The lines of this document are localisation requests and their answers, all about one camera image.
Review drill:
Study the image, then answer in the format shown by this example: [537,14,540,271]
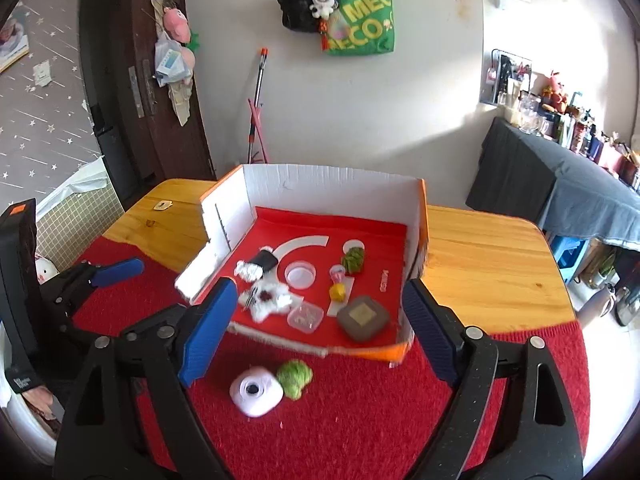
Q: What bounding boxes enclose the pink plush toy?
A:
[163,6,191,44]

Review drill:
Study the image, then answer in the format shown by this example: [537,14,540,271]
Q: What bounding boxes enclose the pink and yellow small toy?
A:
[329,264,346,302]

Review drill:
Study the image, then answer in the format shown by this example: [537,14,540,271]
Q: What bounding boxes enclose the green fuzzy ball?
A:
[341,247,366,274]
[277,360,314,401]

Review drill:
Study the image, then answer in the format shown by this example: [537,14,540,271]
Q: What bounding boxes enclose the clear round plastic lid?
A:
[284,261,317,290]

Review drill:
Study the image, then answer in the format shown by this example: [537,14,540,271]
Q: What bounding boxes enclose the red knitted table cloth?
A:
[74,237,590,479]

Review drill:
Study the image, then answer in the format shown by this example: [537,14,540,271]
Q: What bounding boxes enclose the orange white cardboard box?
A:
[175,164,428,364]

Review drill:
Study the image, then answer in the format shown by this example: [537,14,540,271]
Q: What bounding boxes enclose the plastic bag on door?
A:
[154,32,195,87]

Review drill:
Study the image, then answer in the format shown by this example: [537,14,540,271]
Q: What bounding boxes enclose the mop with orange tip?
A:
[246,48,269,164]

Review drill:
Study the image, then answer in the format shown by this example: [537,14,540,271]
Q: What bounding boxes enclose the white plush keychain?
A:
[309,0,338,21]

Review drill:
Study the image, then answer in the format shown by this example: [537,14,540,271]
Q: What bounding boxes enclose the small beige tag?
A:
[153,200,172,211]

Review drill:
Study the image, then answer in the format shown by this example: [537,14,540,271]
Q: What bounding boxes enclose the white fluffy scrunchie with bow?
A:
[245,280,293,323]

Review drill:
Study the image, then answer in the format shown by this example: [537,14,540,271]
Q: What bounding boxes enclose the green tote bag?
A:
[319,0,396,56]

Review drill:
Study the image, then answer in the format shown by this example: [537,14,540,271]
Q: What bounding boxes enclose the dark wooden door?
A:
[79,0,216,207]

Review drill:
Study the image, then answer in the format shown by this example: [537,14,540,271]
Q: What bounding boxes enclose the blue covered side table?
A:
[465,117,639,250]

